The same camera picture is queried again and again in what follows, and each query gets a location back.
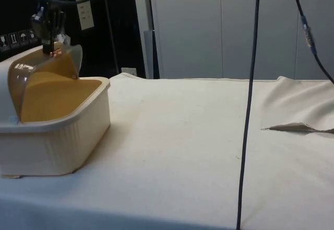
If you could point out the cream box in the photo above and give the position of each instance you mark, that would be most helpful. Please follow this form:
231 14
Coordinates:
65 146

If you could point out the black cabinet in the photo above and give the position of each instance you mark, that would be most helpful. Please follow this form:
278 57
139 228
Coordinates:
117 31

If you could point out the pale locker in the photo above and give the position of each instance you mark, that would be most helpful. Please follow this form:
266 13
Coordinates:
198 29

